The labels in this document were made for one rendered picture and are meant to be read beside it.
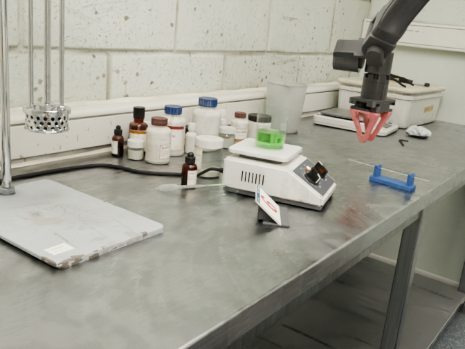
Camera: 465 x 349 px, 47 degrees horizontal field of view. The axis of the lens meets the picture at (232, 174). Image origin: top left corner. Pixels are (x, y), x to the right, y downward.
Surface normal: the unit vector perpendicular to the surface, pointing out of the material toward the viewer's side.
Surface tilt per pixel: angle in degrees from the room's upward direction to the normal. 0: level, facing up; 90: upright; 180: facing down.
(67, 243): 0
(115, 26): 90
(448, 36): 90
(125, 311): 0
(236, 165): 90
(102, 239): 0
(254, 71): 90
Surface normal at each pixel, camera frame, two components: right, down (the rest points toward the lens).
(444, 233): -0.59, 0.17
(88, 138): 0.80, 0.24
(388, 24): -0.34, 0.76
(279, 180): -0.36, 0.22
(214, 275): 0.10, -0.96
